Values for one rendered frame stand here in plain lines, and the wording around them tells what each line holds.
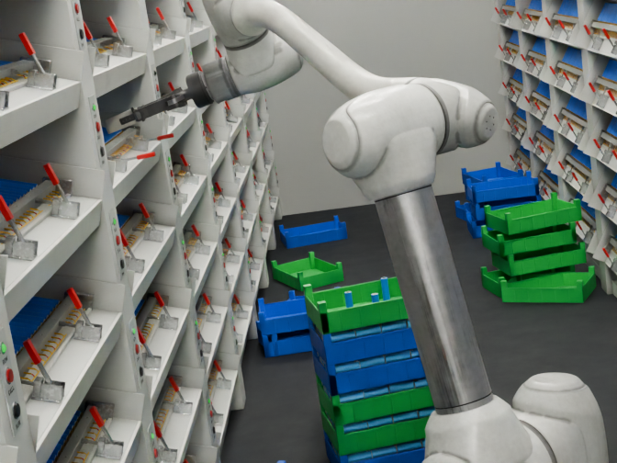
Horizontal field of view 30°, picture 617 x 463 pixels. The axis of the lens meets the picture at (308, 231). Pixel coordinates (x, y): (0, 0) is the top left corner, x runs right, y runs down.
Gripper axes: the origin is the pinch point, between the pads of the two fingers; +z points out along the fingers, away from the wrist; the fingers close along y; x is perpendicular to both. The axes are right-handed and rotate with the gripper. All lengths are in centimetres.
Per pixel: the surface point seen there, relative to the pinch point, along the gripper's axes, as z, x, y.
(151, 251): 2.9, -27.1, -10.9
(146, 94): -4.3, 2.9, 14.7
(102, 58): -7.9, 13.3, -29.0
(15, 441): -1, -25, -122
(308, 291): -18, -60, 41
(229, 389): 18, -85, 68
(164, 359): 7, -47, -22
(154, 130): -2.8, -5.4, 14.5
